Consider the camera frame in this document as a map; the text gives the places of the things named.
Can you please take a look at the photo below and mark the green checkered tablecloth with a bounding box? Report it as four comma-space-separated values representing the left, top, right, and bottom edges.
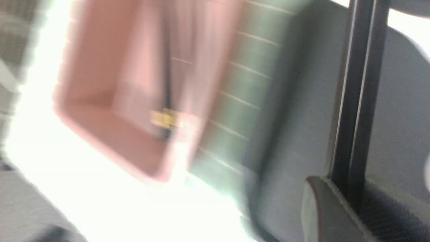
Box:
187, 0, 308, 186

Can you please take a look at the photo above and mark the pink plastic bin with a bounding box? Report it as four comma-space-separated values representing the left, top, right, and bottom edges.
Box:
57, 0, 243, 183

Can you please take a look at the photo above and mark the dark padded right gripper right finger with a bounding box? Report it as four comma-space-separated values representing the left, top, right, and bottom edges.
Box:
359, 180, 430, 242

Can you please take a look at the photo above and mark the grey padded right gripper left finger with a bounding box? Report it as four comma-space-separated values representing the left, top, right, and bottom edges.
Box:
301, 176, 378, 242

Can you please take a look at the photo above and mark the black plastic tray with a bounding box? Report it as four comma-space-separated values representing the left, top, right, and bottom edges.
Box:
244, 0, 429, 242

